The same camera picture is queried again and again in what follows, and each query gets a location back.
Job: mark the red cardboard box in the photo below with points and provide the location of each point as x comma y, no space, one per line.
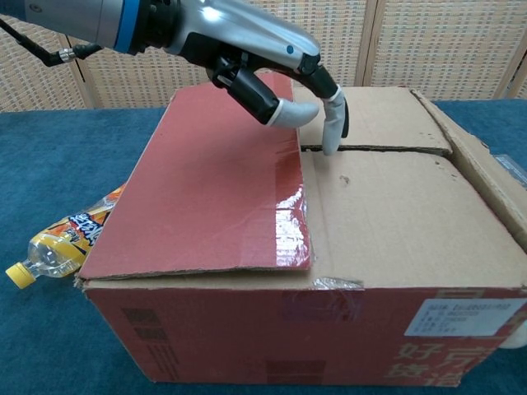
214,185

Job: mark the white blue tube bottle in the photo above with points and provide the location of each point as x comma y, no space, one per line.
516,335

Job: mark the woven folding screen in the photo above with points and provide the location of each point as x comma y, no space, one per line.
432,45

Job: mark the blue carpet table cover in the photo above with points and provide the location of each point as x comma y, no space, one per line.
53,156

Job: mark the orange drink bottle yellow cap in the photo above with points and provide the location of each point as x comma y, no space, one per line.
62,238

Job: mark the clear plastic case black insert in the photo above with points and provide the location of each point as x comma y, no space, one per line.
512,166

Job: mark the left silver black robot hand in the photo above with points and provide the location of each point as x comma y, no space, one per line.
247,37

